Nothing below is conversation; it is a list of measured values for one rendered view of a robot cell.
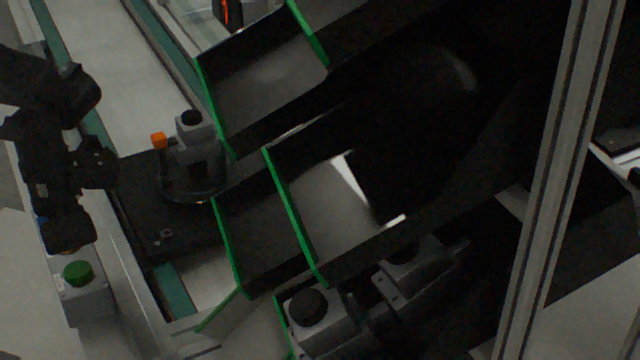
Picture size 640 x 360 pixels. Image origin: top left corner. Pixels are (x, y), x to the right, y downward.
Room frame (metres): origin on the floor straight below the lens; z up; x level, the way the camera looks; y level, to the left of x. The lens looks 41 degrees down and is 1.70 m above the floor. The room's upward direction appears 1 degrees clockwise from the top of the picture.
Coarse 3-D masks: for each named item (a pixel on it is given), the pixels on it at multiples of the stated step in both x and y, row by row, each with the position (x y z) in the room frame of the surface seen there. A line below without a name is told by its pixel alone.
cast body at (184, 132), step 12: (180, 120) 0.89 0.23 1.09; (192, 120) 0.88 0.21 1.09; (204, 120) 0.89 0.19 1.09; (180, 132) 0.88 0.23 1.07; (192, 132) 0.87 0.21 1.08; (204, 132) 0.88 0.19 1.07; (180, 144) 0.87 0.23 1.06; (192, 144) 0.87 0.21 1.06; (204, 144) 0.88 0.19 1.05; (216, 144) 0.88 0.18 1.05; (180, 156) 0.86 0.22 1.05; (192, 156) 0.87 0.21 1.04; (204, 156) 0.87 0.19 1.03; (216, 156) 0.88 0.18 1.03
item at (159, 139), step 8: (152, 136) 0.86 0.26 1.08; (160, 136) 0.86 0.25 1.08; (152, 144) 0.86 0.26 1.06; (160, 144) 0.86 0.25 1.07; (168, 144) 0.87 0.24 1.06; (176, 144) 0.87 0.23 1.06; (160, 152) 0.86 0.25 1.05; (160, 160) 0.86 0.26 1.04; (160, 168) 0.86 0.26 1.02; (160, 176) 0.86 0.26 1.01; (168, 176) 0.86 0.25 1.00
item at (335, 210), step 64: (512, 0) 0.50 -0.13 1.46; (384, 64) 0.47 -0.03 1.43; (448, 64) 0.49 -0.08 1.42; (512, 64) 0.47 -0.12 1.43; (320, 128) 0.46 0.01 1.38; (384, 128) 0.45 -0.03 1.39; (448, 128) 0.43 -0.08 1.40; (512, 128) 0.36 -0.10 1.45; (320, 192) 0.41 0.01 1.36; (384, 192) 0.39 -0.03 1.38; (448, 192) 0.35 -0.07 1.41; (320, 256) 0.35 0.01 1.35; (384, 256) 0.34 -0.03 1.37
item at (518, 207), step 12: (588, 144) 0.54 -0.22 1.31; (600, 156) 0.52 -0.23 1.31; (612, 168) 0.50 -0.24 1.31; (624, 180) 0.49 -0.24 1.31; (504, 192) 0.38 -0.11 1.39; (516, 192) 0.37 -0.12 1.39; (528, 192) 0.37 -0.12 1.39; (636, 192) 0.47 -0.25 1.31; (504, 204) 0.37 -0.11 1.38; (516, 204) 0.36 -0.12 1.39; (636, 204) 0.47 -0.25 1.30; (516, 216) 0.36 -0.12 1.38; (480, 348) 0.37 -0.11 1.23
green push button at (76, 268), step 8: (72, 264) 0.71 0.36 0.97; (80, 264) 0.71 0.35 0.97; (88, 264) 0.71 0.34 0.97; (64, 272) 0.69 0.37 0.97; (72, 272) 0.69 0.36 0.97; (80, 272) 0.69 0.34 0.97; (88, 272) 0.70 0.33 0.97; (72, 280) 0.68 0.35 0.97; (80, 280) 0.68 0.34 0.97; (88, 280) 0.69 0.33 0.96
